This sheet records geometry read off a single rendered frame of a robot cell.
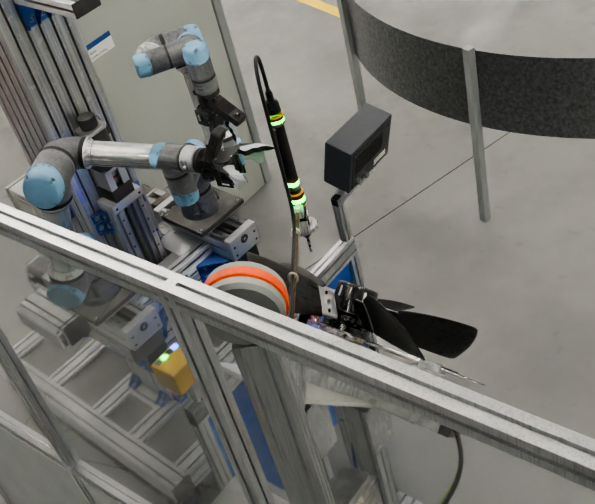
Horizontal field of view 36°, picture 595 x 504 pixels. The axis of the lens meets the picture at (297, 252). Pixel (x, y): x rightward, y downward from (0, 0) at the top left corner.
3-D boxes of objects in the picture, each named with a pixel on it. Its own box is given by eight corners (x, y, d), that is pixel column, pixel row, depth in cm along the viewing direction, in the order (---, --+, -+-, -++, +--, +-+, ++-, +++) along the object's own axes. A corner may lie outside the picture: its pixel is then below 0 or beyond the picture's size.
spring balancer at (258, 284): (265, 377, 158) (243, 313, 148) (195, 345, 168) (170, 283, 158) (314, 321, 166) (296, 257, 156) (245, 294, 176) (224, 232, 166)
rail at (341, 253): (199, 427, 287) (192, 412, 282) (190, 423, 290) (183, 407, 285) (357, 253, 334) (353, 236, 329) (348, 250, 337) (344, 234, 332)
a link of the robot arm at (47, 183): (98, 282, 297) (74, 147, 261) (85, 315, 286) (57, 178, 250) (63, 278, 298) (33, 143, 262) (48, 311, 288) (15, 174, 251)
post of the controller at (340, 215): (347, 242, 328) (337, 200, 315) (340, 240, 330) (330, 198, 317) (351, 237, 329) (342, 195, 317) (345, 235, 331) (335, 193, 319)
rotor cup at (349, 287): (363, 336, 247) (378, 291, 246) (315, 319, 251) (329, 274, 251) (373, 336, 260) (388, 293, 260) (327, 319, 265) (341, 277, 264)
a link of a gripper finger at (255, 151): (277, 156, 244) (244, 164, 244) (271, 137, 240) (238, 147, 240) (278, 162, 242) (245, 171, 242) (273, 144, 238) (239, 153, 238)
